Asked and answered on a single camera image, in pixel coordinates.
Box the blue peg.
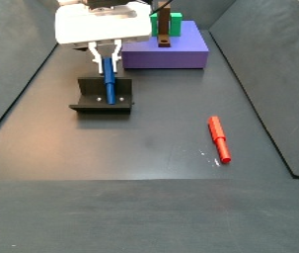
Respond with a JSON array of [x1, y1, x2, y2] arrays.
[[102, 58, 116, 105]]

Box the purple base block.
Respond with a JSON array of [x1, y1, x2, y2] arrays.
[[121, 21, 209, 69]]

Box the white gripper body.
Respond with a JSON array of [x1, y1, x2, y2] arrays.
[[53, 0, 152, 60]]

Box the black angled fixture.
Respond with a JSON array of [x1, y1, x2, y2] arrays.
[[69, 77, 133, 114]]

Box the green block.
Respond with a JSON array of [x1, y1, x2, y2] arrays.
[[168, 13, 183, 37], [149, 13, 157, 37]]

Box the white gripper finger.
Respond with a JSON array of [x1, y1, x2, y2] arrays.
[[88, 42, 102, 74], [112, 40, 122, 73]]

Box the brown L-shaped block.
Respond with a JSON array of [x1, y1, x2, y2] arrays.
[[156, 2, 169, 47]]

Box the green block right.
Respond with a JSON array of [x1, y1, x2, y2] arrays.
[[168, 13, 183, 37]]

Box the green block left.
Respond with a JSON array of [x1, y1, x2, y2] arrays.
[[149, 13, 157, 37]]

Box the red peg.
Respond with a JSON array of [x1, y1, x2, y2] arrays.
[[208, 116, 231, 164]]

